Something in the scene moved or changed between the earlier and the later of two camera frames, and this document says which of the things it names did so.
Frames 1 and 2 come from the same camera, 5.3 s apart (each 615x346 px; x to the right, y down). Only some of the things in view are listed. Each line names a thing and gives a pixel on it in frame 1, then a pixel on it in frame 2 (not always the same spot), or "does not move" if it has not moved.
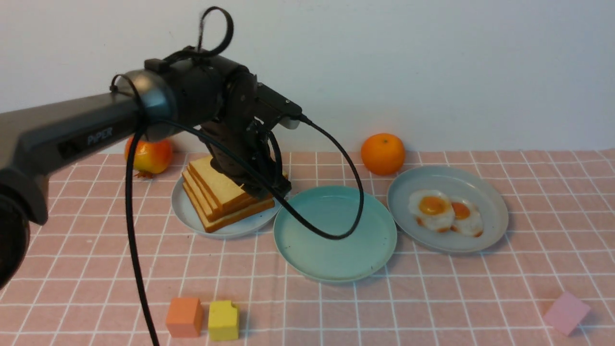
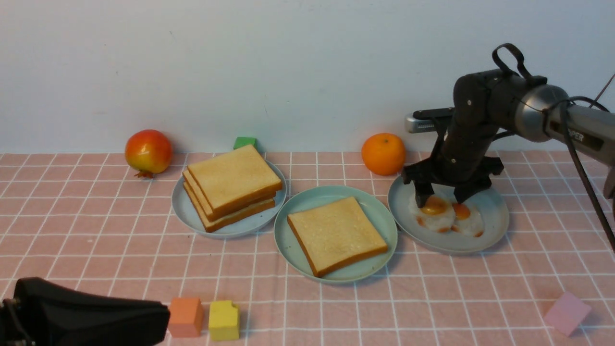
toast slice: x=225 y=191 -> x=336 y=235
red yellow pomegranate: x=151 y=158 does not move
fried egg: x=432 y=209 does not move
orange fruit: x=383 y=154 does not move
